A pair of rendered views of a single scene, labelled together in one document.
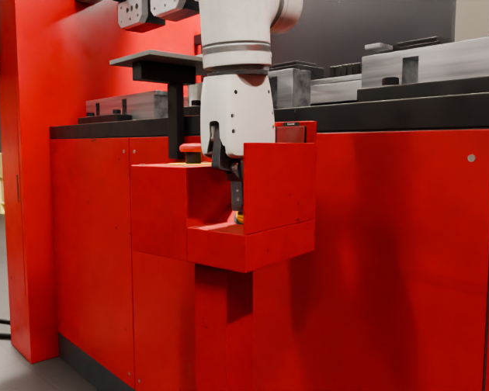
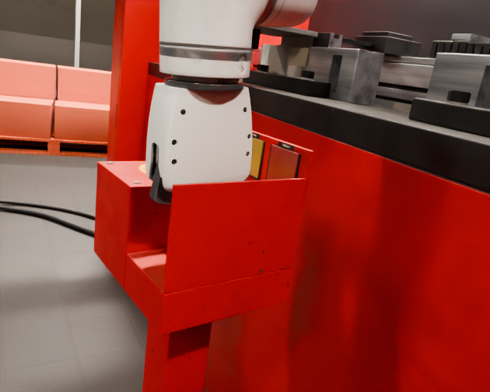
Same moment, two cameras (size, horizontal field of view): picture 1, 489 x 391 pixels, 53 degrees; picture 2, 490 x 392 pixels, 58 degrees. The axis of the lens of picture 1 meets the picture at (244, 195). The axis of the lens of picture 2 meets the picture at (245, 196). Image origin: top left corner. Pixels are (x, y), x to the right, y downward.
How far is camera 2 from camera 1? 0.29 m
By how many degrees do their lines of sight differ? 18
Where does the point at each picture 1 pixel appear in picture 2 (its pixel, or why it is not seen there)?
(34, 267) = not seen: hidden behind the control
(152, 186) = (108, 194)
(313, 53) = (425, 18)
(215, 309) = (160, 338)
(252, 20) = (213, 17)
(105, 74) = not seen: hidden behind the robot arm
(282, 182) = (238, 229)
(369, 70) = (442, 73)
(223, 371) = not seen: outside the picture
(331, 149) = (358, 170)
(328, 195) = (344, 222)
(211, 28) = (162, 21)
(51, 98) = (154, 34)
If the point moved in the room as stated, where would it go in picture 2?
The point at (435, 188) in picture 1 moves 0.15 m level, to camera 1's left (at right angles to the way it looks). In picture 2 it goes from (460, 267) to (317, 234)
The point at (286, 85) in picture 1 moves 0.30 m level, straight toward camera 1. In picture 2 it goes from (349, 68) to (312, 57)
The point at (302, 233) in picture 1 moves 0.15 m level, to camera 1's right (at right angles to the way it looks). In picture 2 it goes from (266, 285) to (408, 323)
